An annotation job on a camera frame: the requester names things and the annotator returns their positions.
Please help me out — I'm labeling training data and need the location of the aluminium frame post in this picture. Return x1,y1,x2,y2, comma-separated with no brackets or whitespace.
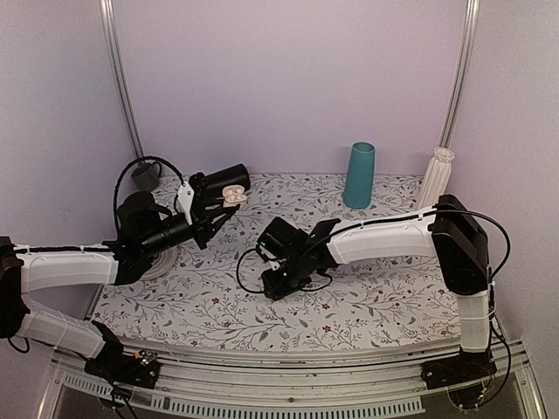
99,0,144,158
438,0,480,148

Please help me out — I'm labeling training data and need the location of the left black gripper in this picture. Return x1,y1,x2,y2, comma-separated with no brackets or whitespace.
141,198,235,257

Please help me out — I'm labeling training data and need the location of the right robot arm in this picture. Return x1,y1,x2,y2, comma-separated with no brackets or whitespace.
256,195,491,381

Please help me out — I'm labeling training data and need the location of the white spiral plate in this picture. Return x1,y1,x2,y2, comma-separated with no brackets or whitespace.
141,248,178,280

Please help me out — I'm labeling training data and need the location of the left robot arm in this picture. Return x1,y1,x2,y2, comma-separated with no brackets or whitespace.
1,187,240,379

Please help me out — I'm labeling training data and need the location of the grey mug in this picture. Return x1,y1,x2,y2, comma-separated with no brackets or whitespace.
131,161,162,192

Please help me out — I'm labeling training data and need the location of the front aluminium rail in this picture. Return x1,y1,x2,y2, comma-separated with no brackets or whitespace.
38,339,548,418

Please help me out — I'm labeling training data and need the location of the cream earbud charging case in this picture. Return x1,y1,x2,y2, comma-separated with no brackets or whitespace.
222,185,248,208

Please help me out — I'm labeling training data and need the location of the white pleated vase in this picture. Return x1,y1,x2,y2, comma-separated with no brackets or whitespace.
417,147,455,209

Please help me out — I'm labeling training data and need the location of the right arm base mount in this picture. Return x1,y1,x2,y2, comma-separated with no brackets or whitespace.
421,348,497,389

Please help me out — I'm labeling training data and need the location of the left aluminium frame post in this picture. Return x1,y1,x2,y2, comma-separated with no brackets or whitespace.
99,0,144,158

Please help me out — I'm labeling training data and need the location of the right aluminium frame post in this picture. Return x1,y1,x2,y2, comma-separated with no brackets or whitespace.
438,0,480,148

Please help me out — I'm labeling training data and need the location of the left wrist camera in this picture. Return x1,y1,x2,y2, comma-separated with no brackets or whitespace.
176,172,206,226

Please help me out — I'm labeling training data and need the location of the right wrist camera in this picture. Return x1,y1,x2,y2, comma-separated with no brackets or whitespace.
255,244,283,271

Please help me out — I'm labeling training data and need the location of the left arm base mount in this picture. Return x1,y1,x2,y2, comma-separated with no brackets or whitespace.
84,321,161,389

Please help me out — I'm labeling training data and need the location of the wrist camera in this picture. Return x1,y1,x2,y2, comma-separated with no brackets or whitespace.
255,244,283,271
176,172,206,226

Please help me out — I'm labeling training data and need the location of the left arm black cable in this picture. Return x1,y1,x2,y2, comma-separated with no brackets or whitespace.
112,155,189,232

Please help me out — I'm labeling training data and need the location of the teal plastic cup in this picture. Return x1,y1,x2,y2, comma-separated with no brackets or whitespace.
342,141,376,209

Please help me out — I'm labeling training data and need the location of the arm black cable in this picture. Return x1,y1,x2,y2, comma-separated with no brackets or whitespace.
235,246,333,296
112,155,189,232

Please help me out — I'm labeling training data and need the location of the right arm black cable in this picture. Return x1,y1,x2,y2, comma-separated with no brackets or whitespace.
235,246,333,296

